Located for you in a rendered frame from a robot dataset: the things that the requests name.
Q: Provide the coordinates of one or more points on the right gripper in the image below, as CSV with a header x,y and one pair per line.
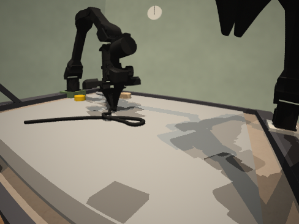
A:
x,y
240,12

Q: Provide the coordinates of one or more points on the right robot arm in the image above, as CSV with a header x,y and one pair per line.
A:
x,y
285,115

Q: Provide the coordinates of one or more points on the tan wooden disc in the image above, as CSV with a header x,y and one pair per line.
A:
x,y
125,95

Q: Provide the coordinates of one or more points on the black knotted rope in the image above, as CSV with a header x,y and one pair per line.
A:
x,y
104,115

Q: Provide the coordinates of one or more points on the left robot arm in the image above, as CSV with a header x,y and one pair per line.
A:
x,y
121,45

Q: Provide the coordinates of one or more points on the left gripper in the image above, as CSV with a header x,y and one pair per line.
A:
x,y
105,86

